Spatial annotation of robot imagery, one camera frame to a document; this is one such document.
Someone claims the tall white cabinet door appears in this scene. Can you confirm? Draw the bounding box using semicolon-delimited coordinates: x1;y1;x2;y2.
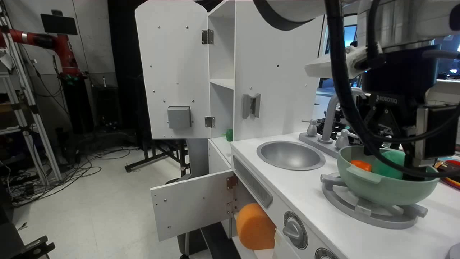
136;0;213;142

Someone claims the narrow white cabinet door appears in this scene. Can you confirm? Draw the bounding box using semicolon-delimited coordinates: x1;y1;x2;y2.
207;140;235;178

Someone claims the black floor stand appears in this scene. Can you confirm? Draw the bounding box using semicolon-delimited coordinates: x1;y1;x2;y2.
124;143;192;176

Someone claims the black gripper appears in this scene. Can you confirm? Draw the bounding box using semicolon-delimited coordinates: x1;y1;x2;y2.
363;48;436;170

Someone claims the grey round knob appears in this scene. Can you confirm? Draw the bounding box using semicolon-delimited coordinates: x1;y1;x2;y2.
314;247;340;259
282;211;309;251

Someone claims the red and black tool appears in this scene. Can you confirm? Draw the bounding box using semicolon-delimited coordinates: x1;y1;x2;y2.
433;159;460;192

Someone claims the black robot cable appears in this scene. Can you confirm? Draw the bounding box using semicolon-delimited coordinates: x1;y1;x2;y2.
324;0;437;183

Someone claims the mint green bowl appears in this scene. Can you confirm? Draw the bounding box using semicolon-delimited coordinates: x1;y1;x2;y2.
337;145;442;208

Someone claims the white toy kitchen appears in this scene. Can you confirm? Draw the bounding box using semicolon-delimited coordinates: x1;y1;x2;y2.
184;0;460;259

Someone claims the small orange ball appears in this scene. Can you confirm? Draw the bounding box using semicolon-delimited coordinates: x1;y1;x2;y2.
350;159;374;173

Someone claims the black monitor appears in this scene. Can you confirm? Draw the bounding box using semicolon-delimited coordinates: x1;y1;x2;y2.
41;12;78;37

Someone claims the grey round sink basin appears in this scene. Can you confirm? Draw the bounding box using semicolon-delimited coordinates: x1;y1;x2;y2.
256;140;328;173

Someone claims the black floor cable bundle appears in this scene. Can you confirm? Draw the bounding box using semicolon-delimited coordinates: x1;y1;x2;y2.
9;146;128;206

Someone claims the grey square cabinet handle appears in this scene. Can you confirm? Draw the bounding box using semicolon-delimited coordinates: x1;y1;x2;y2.
242;93;263;122
167;106;193;130

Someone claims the small white cabinet door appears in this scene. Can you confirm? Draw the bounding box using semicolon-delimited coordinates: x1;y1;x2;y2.
150;169;242;242

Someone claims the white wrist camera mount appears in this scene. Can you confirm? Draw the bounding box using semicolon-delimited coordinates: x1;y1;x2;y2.
304;45;371;81

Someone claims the metal shelf rack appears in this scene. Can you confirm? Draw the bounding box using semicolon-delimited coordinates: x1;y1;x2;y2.
0;9;64;186

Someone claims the grey recessed drawer handle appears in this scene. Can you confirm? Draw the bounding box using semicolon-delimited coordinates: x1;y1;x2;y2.
233;157;276;209

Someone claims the grey stove burner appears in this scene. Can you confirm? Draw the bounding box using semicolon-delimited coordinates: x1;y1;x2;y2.
445;242;460;259
320;173;430;231

